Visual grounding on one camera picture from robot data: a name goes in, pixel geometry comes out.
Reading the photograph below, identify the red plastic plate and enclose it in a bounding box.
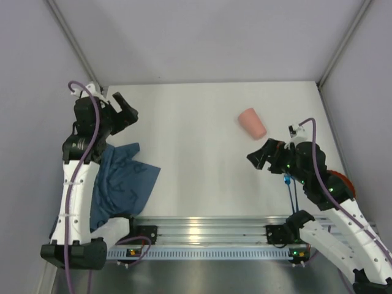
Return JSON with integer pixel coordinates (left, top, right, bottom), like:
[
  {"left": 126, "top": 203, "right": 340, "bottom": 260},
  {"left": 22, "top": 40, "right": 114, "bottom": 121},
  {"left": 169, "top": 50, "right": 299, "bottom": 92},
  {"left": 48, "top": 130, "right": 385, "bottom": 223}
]
[{"left": 330, "top": 170, "right": 356, "bottom": 198}]

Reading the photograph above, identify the blue metallic fork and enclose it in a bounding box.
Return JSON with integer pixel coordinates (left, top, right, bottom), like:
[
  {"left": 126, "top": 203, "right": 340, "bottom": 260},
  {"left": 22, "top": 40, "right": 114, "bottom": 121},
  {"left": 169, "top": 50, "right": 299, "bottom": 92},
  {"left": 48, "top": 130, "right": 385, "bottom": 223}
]
[{"left": 283, "top": 173, "right": 300, "bottom": 215}]

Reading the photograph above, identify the aluminium mounting rail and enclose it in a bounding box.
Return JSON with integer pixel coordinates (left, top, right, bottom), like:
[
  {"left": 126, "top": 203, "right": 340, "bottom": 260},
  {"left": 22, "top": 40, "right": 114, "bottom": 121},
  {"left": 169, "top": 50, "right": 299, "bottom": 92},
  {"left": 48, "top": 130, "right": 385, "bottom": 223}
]
[{"left": 128, "top": 216, "right": 377, "bottom": 246}]

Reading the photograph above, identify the blue lettered placemat cloth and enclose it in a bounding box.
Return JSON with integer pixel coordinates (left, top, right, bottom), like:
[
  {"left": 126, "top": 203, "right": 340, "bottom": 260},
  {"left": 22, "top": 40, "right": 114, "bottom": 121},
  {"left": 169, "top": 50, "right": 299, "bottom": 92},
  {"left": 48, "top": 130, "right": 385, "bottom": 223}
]
[{"left": 51, "top": 142, "right": 162, "bottom": 235}]

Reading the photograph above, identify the white slotted cable duct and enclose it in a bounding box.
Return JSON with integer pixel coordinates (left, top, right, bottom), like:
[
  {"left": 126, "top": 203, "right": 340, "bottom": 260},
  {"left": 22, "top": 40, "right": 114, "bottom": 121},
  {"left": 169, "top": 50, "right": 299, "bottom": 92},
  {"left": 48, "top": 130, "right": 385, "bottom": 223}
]
[{"left": 105, "top": 246, "right": 310, "bottom": 261}]

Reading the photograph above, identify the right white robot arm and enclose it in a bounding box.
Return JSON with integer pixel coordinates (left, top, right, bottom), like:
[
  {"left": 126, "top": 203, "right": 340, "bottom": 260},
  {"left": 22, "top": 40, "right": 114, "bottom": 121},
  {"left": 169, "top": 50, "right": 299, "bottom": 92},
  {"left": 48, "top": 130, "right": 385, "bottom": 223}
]
[{"left": 247, "top": 122, "right": 391, "bottom": 293}]

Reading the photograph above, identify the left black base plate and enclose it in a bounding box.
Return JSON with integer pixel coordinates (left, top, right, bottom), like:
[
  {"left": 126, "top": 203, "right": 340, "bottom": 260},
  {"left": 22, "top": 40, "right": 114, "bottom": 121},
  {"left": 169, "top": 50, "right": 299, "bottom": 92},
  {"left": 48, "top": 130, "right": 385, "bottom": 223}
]
[{"left": 129, "top": 225, "right": 158, "bottom": 245}]

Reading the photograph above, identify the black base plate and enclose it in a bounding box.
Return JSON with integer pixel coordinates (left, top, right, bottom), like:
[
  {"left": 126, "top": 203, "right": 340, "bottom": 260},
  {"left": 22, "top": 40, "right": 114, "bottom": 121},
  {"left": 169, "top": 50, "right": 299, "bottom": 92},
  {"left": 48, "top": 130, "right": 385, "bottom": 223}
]
[
  {"left": 265, "top": 224, "right": 302, "bottom": 246},
  {"left": 129, "top": 225, "right": 158, "bottom": 245}
]

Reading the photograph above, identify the pink plastic cup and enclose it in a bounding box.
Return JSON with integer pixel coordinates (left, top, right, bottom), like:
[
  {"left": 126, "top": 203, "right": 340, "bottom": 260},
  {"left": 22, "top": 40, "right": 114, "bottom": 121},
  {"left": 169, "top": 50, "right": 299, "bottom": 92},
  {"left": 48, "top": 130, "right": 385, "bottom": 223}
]
[{"left": 238, "top": 108, "right": 267, "bottom": 140}]

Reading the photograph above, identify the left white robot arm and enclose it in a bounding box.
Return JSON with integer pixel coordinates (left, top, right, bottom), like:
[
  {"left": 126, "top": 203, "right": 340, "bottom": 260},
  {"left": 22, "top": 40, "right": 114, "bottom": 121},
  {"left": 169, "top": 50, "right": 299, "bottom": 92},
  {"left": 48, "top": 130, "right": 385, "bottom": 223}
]
[{"left": 40, "top": 81, "right": 138, "bottom": 270}]

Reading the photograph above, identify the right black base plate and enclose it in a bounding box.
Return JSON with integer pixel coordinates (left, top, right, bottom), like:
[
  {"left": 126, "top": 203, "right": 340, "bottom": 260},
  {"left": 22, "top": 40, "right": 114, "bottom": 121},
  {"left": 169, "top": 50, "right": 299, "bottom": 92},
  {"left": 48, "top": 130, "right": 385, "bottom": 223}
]
[{"left": 265, "top": 224, "right": 302, "bottom": 246}]

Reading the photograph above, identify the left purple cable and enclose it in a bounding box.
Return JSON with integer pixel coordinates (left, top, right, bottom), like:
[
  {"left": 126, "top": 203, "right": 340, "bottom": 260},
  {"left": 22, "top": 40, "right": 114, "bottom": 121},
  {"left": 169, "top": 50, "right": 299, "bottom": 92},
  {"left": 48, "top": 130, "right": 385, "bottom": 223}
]
[{"left": 62, "top": 80, "right": 102, "bottom": 294}]

